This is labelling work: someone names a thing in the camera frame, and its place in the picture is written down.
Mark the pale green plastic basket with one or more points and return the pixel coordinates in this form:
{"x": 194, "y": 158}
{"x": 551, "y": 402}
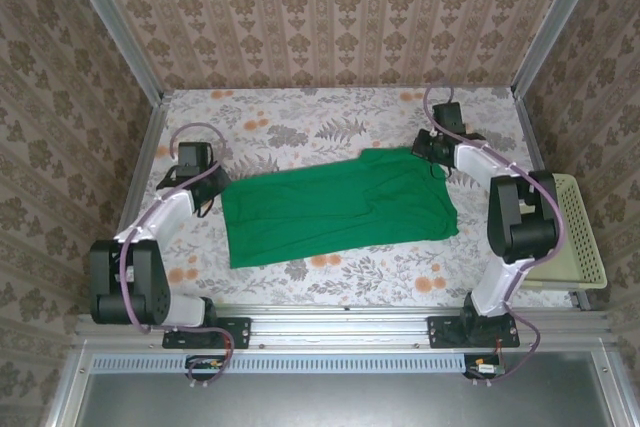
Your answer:
{"x": 580, "y": 227}

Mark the aluminium frame cross rail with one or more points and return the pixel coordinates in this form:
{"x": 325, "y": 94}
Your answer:
{"x": 340, "y": 332}

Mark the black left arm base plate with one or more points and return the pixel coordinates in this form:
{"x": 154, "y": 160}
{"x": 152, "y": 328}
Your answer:
{"x": 240, "y": 332}

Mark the small electronics board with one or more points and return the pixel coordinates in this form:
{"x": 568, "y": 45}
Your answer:
{"x": 205, "y": 364}
{"x": 482, "y": 367}

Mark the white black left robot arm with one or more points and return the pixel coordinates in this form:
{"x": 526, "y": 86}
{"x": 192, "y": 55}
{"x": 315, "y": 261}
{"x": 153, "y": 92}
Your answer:
{"x": 165, "y": 212}

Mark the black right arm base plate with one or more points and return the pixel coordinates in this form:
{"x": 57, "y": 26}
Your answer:
{"x": 440, "y": 332}

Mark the green t-shirt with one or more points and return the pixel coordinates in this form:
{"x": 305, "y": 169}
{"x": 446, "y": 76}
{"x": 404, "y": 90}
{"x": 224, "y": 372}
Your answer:
{"x": 325, "y": 212}

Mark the aluminium frame post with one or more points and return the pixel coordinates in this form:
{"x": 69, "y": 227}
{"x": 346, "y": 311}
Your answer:
{"x": 110, "y": 22}
{"x": 560, "y": 22}

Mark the grey metal sheet panel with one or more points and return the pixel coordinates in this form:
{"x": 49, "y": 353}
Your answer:
{"x": 340, "y": 402}

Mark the floral patterned table cover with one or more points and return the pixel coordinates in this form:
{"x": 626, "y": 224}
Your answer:
{"x": 310, "y": 112}

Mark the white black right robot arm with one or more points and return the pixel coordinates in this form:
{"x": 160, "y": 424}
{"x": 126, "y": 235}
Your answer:
{"x": 475, "y": 162}

